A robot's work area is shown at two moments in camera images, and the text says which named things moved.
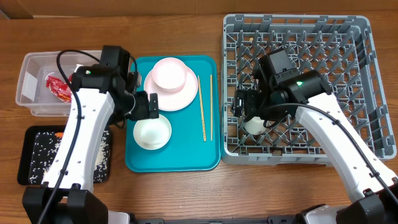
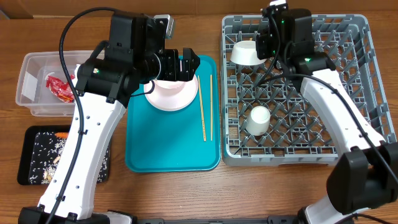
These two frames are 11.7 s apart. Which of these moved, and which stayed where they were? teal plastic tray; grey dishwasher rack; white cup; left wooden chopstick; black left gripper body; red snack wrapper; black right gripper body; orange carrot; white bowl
Moved: white bowl; black left gripper body; black right gripper body
Stayed: red snack wrapper; grey dishwasher rack; orange carrot; white cup; left wooden chopstick; teal plastic tray
